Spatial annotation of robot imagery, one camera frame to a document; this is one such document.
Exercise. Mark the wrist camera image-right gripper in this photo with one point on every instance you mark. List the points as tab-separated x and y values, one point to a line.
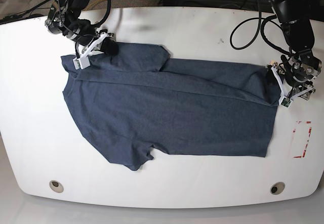
284	101

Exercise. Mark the right table cable grommet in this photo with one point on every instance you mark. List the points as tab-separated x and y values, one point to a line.
277	188

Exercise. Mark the red tape rectangle marking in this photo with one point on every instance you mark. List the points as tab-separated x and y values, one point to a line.
300	139

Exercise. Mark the left table cable grommet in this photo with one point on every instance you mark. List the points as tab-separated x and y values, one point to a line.
56	186

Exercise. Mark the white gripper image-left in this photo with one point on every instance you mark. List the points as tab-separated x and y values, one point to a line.
95	45

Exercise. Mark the dark blue T-shirt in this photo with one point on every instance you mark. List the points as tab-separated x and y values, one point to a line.
142	98

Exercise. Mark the black tripod on floor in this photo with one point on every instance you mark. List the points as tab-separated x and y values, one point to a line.
22	16

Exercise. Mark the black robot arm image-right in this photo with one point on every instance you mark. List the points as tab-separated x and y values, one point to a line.
298	67

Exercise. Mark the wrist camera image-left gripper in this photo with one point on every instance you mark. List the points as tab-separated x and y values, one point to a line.
81	63

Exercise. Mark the table cable grommet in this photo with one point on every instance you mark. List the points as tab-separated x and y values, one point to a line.
277	188
56	186

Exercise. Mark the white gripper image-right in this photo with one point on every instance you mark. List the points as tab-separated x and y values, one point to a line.
273	77

